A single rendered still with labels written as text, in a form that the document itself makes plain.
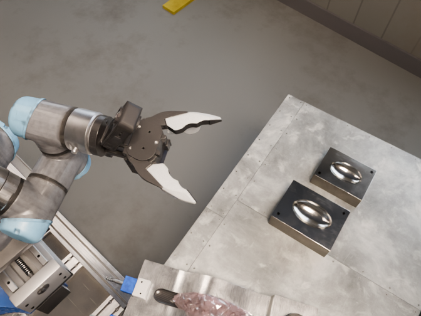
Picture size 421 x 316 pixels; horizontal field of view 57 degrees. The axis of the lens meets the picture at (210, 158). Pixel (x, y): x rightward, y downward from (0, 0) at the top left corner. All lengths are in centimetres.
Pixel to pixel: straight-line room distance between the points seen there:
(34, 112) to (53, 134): 5
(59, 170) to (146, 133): 20
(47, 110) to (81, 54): 228
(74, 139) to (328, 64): 238
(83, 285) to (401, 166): 141
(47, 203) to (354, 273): 92
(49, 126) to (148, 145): 17
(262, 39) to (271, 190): 180
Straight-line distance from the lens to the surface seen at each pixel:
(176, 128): 64
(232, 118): 246
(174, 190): 59
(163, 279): 117
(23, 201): 73
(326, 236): 123
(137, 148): 63
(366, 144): 151
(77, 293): 190
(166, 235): 211
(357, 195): 133
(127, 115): 56
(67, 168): 77
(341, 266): 129
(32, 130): 71
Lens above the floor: 199
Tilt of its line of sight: 60 degrees down
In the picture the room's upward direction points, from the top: straight up
